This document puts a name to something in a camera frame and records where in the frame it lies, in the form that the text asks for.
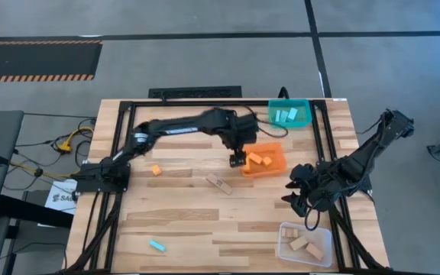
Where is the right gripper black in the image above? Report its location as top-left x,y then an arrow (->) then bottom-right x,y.
280,163 -> 334,218

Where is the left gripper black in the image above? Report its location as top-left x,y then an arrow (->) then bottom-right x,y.
223,129 -> 258,168

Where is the long wooden plank block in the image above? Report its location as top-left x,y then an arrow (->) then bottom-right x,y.
205,173 -> 235,196

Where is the orange plastic bin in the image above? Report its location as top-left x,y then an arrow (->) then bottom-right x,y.
241,141 -> 289,180

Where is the plain wooden block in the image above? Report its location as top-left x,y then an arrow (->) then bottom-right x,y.
289,235 -> 309,251
306,243 -> 325,261

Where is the clear plastic bin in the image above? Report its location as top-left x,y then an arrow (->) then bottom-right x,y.
276,221 -> 334,268

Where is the teal plastic bin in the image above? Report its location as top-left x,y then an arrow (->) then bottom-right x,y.
267,98 -> 313,130

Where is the white paper sign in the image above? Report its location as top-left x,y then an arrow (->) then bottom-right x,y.
45,178 -> 79,215

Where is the black desk foot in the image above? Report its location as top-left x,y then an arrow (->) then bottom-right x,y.
0,192 -> 75,230

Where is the black hazard-striped floor mat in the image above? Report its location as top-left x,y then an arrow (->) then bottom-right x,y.
0,39 -> 104,83

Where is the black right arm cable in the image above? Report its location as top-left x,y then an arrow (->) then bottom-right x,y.
302,205 -> 322,232

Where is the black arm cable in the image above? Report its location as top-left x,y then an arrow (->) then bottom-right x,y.
242,105 -> 290,139
302,205 -> 322,232

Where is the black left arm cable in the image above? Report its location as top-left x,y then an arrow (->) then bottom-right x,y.
242,105 -> 290,139

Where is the black aluminium table frame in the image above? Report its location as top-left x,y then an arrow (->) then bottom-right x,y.
57,98 -> 393,275

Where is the yellow cable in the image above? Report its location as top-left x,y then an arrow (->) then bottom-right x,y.
9,126 -> 95,180

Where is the black floor cable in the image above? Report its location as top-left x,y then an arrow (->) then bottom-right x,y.
4,112 -> 97,192

